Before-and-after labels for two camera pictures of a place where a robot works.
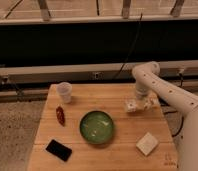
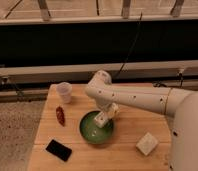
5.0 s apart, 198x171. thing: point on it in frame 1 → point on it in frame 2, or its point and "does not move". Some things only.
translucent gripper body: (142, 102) → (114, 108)
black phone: (59, 150) does not move
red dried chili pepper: (60, 115) does not move
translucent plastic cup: (65, 89) does not move
